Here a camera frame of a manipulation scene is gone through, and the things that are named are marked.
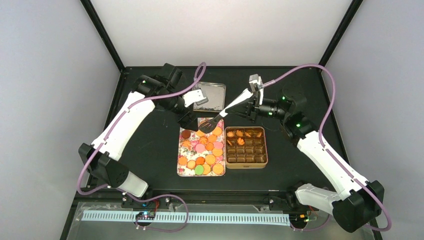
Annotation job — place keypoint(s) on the silver tin lid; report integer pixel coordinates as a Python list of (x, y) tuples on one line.
[(215, 94)]

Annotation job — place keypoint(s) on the green sandwich cookie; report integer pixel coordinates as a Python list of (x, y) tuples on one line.
[(199, 170)]

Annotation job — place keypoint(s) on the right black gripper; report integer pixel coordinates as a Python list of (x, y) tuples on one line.
[(250, 111)]

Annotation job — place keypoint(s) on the floral cookie tray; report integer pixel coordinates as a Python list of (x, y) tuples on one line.
[(201, 154)]

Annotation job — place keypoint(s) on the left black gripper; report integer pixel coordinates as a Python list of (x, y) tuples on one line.
[(185, 123)]

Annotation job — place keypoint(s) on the brown round chocolate cookie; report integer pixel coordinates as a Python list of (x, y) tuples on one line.
[(186, 134)]

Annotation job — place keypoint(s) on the white handled metal tongs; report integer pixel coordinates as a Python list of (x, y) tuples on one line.
[(209, 125)]

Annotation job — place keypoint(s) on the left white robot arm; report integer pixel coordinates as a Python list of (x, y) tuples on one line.
[(101, 157)]

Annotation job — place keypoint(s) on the yellow dotted round biscuit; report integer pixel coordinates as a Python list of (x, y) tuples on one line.
[(217, 131)]

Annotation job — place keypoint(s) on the gold cookie tin box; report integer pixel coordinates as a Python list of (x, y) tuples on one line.
[(245, 147)]

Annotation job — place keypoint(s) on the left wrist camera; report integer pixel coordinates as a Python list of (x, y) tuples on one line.
[(197, 96)]

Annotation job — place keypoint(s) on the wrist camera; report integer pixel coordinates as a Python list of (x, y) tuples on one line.
[(197, 96), (255, 83)]

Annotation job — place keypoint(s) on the pink sandwich cookie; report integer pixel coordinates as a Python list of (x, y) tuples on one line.
[(200, 148)]

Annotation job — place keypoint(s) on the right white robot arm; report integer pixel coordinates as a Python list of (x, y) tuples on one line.
[(355, 200)]

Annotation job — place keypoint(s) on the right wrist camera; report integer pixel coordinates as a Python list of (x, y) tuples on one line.
[(255, 83)]

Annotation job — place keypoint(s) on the white slotted cable duct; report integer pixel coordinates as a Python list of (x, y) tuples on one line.
[(277, 219)]

